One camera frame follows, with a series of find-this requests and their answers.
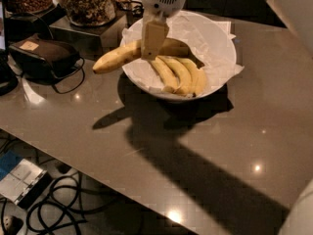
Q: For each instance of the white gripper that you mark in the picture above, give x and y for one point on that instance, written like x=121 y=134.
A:
x=155 y=28

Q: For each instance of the yellow banana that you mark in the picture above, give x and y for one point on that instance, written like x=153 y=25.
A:
x=168 y=78
x=127 y=53
x=198 y=76
x=184 y=77

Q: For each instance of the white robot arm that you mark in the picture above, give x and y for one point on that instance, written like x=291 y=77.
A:
x=250 y=165

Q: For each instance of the white bowl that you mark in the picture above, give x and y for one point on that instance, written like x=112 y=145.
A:
x=221 y=49

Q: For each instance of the white paper liner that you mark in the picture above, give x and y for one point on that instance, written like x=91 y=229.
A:
x=202 y=33

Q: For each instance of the glass jar of granola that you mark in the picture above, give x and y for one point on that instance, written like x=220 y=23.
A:
x=89 y=12

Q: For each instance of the black VR headset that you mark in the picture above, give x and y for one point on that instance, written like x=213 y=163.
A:
x=43 y=60

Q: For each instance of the dark left scale base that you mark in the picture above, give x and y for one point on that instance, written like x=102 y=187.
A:
x=23 y=25

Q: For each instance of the tablet screen edge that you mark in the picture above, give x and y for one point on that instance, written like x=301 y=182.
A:
x=3 y=38

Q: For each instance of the silver box on floor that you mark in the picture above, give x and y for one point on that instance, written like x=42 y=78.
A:
x=22 y=182

